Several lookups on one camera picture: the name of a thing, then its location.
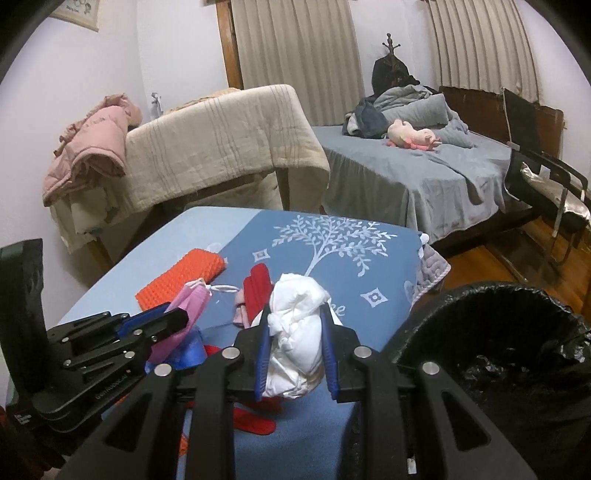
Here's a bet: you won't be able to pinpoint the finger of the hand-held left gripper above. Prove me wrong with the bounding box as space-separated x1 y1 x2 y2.
46 302 172 345
60 308 190 371

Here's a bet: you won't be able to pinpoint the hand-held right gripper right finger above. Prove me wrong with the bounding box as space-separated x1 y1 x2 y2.
320 304 539 480

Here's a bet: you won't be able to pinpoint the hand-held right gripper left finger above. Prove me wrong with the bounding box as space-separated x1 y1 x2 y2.
60 305 274 480

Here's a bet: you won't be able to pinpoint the white plastic bag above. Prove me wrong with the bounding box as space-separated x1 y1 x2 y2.
265 272 344 402

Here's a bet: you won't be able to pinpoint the red glove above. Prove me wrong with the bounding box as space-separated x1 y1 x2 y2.
241 263 274 330
202 343 279 437

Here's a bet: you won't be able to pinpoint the trash bin with black bag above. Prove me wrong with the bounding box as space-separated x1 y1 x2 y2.
350 282 591 480

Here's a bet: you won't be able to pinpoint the blue plastic bag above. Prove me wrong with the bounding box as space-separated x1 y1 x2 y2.
145 325 208 373

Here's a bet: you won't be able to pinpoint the pale pink cloth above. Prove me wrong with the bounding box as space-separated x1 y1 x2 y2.
232 291 251 330

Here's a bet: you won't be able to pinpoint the white cloth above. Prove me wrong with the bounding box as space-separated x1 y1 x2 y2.
49 184 121 255

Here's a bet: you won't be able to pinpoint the blue tree print tablecloth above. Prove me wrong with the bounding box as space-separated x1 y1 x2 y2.
46 206 424 480

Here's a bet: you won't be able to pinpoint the grey quilted mat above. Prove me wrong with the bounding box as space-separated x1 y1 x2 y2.
408 233 452 306

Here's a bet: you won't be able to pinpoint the pink padded jacket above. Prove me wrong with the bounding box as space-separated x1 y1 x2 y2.
42 92 143 208

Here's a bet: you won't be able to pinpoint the beige striped blanket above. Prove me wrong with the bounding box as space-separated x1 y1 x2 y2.
124 83 330 216

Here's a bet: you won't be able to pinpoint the bed with grey sheet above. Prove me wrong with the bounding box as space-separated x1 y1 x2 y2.
311 122 523 246

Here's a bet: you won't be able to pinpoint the tan blanket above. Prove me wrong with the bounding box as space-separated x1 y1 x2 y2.
165 87 243 114

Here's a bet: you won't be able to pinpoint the pink plush toy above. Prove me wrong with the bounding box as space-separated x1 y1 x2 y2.
385 119 443 152

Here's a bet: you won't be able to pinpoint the dark blue clothing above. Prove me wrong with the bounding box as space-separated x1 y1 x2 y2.
342 100 390 140

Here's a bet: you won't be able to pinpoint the grey duvet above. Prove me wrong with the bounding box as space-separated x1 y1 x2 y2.
373 84 476 149

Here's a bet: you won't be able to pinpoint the silver cushion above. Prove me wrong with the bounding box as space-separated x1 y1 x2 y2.
520 161 591 223

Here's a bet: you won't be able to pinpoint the wooden headboard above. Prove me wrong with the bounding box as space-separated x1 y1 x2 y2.
438 85 565 160

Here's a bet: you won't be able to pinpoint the black coat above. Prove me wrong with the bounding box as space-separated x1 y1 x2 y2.
371 55 421 98

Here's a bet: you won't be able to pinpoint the beige curtain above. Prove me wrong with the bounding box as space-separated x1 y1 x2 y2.
230 0 366 128
427 0 540 105

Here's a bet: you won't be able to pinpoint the black chair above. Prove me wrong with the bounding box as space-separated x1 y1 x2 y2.
501 87 591 265

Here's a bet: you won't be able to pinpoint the wooden coat rack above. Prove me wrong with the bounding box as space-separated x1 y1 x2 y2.
380 32 403 59

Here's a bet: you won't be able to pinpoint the wooden window frame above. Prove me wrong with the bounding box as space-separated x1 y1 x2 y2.
216 0 243 91

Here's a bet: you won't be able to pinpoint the framed wall picture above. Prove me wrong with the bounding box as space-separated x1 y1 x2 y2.
48 0 102 32

